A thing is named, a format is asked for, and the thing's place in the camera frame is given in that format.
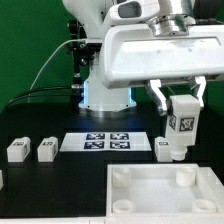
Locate white cable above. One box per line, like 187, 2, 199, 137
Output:
27, 38, 88, 103

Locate white tag sheet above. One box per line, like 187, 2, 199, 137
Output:
60, 132, 151, 152

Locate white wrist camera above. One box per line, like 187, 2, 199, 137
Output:
103, 0, 160, 27

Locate white square table top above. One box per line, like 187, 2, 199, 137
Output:
106, 164, 224, 224

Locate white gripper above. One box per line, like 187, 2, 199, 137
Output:
99, 24, 224, 116

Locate white block left edge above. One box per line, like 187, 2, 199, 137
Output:
0, 170, 4, 191

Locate black cables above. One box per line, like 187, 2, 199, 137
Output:
0, 85, 83, 114

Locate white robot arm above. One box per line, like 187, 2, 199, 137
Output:
62, 0, 224, 115

